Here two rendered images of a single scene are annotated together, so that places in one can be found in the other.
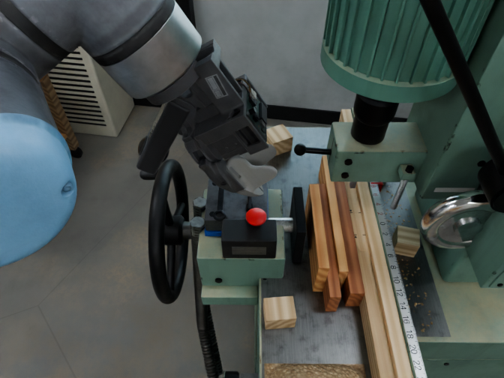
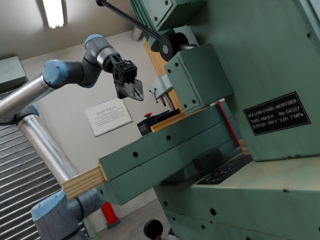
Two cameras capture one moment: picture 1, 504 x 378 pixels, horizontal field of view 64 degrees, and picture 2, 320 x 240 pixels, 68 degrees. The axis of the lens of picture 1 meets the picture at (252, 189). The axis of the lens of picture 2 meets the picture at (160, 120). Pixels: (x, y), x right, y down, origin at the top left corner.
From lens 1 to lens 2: 92 cm
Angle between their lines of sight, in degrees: 73
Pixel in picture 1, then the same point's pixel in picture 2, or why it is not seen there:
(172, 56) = (102, 56)
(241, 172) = (127, 88)
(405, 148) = not seen: hidden behind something
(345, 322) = not seen: hidden behind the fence
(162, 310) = not seen: outside the picture
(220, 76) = (112, 57)
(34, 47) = (86, 63)
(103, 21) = (93, 54)
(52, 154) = (56, 62)
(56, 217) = (56, 73)
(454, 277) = (252, 152)
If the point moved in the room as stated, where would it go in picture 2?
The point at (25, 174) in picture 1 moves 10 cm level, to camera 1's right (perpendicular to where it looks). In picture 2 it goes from (52, 64) to (53, 50)
